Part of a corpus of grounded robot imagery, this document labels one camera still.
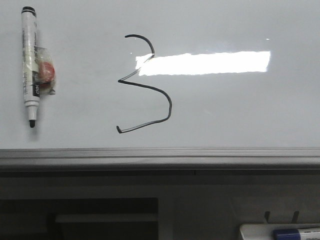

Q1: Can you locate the right black tray hook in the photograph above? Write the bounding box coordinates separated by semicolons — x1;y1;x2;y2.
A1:
291;211;300;224

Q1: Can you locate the white marker tray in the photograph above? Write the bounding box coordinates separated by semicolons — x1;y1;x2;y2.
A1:
239;223;320;240

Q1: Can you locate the left black tray hook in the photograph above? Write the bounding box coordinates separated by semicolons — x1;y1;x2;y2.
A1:
264;211;271;224

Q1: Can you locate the black tray hook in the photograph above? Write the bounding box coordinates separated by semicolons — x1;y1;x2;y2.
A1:
291;211;300;224
264;211;271;224

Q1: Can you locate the grey aluminium whiteboard frame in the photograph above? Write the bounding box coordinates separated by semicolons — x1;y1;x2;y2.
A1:
0;147;320;173

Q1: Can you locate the black whiteboard marker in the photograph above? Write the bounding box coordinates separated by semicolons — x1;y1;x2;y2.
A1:
21;6;56;128

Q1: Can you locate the white whiteboard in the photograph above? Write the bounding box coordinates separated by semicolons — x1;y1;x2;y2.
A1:
0;0;320;149

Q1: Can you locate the white shelf bar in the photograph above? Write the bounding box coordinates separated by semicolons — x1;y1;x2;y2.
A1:
55;213;158;223

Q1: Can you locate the blue capped marker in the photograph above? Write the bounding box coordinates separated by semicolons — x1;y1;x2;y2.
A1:
272;227;320;240

